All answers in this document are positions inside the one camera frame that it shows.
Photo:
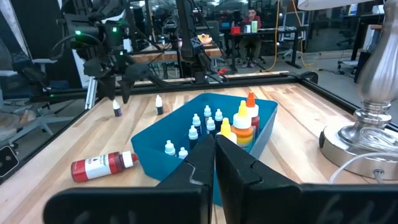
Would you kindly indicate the dark red food coloring bottle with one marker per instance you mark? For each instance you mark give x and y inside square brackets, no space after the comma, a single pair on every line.
[99,166]

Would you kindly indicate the person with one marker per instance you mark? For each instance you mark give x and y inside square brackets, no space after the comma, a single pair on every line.
[253,21]

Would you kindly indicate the grey desk monitor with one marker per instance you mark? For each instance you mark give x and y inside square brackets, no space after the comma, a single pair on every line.
[293,19]

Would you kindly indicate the silver aluminium bracket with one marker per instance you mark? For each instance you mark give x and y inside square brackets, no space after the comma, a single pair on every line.
[90,93]

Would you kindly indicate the black office desk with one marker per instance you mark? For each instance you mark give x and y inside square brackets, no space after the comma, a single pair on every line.
[280,30]

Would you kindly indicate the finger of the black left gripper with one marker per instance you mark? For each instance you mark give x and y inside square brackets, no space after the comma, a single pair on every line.
[108,88]
[126,90]

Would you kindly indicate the black table-level camera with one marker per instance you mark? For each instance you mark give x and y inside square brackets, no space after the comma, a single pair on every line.
[7,161]

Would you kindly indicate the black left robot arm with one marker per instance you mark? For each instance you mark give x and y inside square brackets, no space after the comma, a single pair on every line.
[189,31]

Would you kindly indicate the orange-red food coloring bottle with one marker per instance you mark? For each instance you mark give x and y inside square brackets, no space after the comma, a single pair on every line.
[251,102]

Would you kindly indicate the small orange object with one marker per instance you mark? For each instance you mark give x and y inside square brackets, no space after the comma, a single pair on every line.
[204,39]

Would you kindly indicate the blue plastic tray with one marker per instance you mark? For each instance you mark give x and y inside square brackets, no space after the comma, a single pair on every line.
[155,161]

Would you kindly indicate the white round cap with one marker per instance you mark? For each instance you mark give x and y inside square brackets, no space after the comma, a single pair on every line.
[218,115]

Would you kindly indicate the yellow food coloring bottle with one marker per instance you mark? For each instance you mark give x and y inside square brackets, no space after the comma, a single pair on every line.
[226,129]
[242,130]

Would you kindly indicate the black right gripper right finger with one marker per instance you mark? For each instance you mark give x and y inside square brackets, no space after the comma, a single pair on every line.
[236,177]

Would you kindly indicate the green white container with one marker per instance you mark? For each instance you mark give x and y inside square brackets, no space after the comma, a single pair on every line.
[254,26]

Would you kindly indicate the red box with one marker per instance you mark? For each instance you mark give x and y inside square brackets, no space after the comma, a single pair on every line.
[235,30]

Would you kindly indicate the white shade silver table lamp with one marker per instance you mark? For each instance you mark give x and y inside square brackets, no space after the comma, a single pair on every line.
[376,77]

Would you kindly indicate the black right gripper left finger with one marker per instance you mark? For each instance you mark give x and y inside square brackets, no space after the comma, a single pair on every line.
[199,174]

